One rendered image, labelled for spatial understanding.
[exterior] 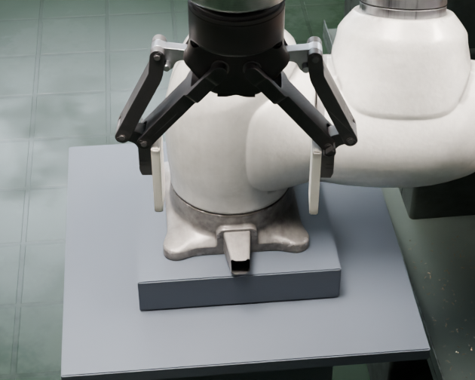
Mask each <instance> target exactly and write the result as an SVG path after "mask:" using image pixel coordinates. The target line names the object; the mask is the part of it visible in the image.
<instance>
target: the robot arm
mask: <svg viewBox="0 0 475 380"><path fill-rule="evenodd" d="M446 8H447V0H360V5H358V6H356V7H355V8H353V9H352V11H351V12H350V13H349V14H348V15H347V16H346V17H345V18H344V19H343V20H342V21H341V23H340V24H339V25H338V29H337V33H336V38H335V41H334V43H333V46H332V54H323V50H322V41H321V39H320V38H318V37H317V36H313V37H310V38H309V39H308V40H307V44H296V42H295V40H294V38H293V37H292V36H291V34H289V33H288V31H286V30H285V29H284V21H285V0H188V36H187V37H186V39H185V41H184V42H183V44H180V43H173V42H167V39H166V37H165V36H163V35H155V36H154V37H153V39H152V46H151V51H150V56H149V62H148V64H147V65H146V67H145V69H144V71H143V73H142V75H141V76H140V78H139V80H138V82H137V84H136V86H135V88H134V89H133V92H132V94H131V95H130V97H129V99H128V101H127V103H126V105H125V107H124V108H123V110H122V112H121V114H120V116H119V118H118V123H117V128H116V132H115V139H116V140H117V141H118V142H120V143H126V142H127V141H128V142H132V143H134V144H136V146H137V148H138V154H139V171H140V173H141V174H142V175H152V181H153V192H154V205H155V211H156V212H162V211H163V210H164V197H165V204H166V215H167V235H166V237H165V239H164V243H163V249H164V256H165V257H166V258H167V259H169V260H172V261H180V260H184V259H188V258H191V257H194V256H206V255H218V254H225V257H226V259H227V262H228V265H229V268H230V270H231V273H234V274H246V273H247V272H248V271H249V270H250V253H252V252H264V251H284V252H289V253H301V252H303V251H305V250H307V249H308V245H309V235H308V233H307V231H306V230H305V228H304V227H303V225H302V223H301V220H300V217H299V210H298V206H297V203H296V196H295V192H294V188H293V186H295V185H300V184H303V183H306V182H309V189H308V200H309V213H310V214H311V215H317V213H318V202H319V190H320V182H329V183H334V184H339V185H351V186H361V187H374V188H408V187H421V186H427V185H436V184H440V183H444V182H449V181H452V180H455V179H460V178H462V177H464V176H468V175H470V174H472V173H474V172H475V60H471V59H470V51H469V47H468V38H467V31H466V29H465V28H464V26H463V25H462V23H461V21H460V20H459V19H458V18H457V17H456V16H455V14H454V13H453V12H452V11H450V10H448V9H446ZM170 69H173V71H172V74H171V77H170V83H169V86H168V89H167V93H166V98H165V99H164V100H163V101H162V102H161V103H160V104H159V105H158V106H157V107H156V108H155V109H154V110H153V111H152V112H151V113H150V114H149V115H148V116H147V117H146V118H145V119H144V120H143V118H141V117H142V116H143V113H144V111H145V110H146V108H147V106H148V104H149V102H150V101H151V99H152V97H153V95H154V94H155V91H156V90H157V88H158V86H159V84H160V83H161V79H162V77H163V74H164V71H165V72H168V71H170ZM139 120H140V122H139ZM164 133H165V139H166V147H167V159H168V161H167V162H164V150H163V136H162V135H163V134H164Z"/></svg>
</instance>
